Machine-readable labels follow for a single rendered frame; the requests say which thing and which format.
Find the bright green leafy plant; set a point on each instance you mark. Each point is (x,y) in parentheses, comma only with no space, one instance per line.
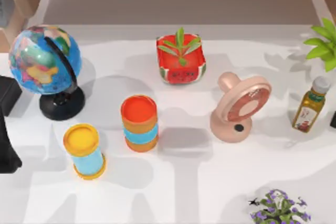
(323,45)

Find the yellow oil bottle grey cap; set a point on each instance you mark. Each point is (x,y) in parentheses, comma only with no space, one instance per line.
(309,108)

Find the blue globe on black stand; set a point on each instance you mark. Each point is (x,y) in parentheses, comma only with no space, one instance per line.
(39,56)

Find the yellow and blue cylinder can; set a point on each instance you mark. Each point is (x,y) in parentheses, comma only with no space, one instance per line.
(85,153)

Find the orange and blue cylinder can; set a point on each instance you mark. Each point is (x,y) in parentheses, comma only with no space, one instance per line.
(140,124)

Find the watermelon plant pot with plant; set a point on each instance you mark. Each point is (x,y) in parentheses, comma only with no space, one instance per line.
(181,66)

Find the pink desk fan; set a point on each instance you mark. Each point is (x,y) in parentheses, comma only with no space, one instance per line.
(236,113)

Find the purple flower plant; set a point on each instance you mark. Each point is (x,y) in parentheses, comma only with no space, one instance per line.
(281,208)

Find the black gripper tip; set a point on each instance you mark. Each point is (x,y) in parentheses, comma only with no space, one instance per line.
(333,119)
(6,153)

